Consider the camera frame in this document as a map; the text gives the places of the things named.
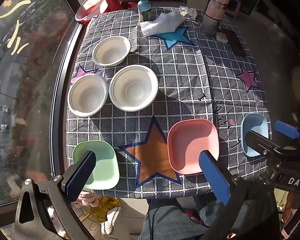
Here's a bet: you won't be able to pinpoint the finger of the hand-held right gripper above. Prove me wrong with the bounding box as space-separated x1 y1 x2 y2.
245 129 290 160
274 120 300 150

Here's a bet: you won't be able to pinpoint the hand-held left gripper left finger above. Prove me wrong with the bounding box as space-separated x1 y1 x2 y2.
15 151 97 240

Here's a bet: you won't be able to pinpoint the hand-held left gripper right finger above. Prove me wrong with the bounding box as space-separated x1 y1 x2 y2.
199 150 280 240

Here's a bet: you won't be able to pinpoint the blue square plastic bowl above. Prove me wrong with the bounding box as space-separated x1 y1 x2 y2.
240 113 269 157

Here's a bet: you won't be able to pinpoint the green square plastic bowl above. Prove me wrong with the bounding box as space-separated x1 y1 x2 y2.
72 141 120 190

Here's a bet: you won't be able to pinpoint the pink square plastic bowl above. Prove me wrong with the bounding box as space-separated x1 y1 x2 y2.
167 119 219 174

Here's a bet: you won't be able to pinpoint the large white foam bowl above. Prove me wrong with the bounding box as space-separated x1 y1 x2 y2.
109 65 159 112

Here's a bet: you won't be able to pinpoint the small white foam bowl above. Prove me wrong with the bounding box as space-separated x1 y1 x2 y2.
92 36 132 67

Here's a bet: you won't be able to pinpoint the pink plush toy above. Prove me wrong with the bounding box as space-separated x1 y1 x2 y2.
75 191 103 208

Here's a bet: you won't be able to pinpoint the person's legs in jeans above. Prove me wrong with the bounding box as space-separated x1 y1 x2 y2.
140 196 243 240

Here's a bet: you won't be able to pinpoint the grey checked star-print tablecloth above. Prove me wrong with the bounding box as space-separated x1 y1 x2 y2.
66 5 272 200

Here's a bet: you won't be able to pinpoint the black flat phone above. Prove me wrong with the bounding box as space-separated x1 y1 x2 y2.
225 30 247 57

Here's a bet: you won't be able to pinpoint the yellow sponge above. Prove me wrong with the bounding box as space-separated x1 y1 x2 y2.
216 31 228 43

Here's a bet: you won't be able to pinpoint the pink plastic stool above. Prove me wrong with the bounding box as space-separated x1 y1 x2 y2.
224 0 243 19

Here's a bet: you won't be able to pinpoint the pink-lidded blender bottle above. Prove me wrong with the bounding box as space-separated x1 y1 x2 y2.
201 0 232 37

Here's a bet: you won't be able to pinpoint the crumpled white tissue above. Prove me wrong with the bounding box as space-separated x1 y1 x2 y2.
179 6 198 20

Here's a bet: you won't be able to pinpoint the white cloth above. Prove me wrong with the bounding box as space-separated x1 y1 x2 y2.
139 10 185 37

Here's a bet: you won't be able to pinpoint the pink plastic basin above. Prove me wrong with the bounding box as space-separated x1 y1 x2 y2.
75 0 107 25

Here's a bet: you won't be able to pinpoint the green-capped plastic bottle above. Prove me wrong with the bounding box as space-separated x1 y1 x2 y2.
137 0 153 22

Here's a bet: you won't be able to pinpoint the red plastic basin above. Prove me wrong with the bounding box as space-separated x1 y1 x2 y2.
104 0 140 13

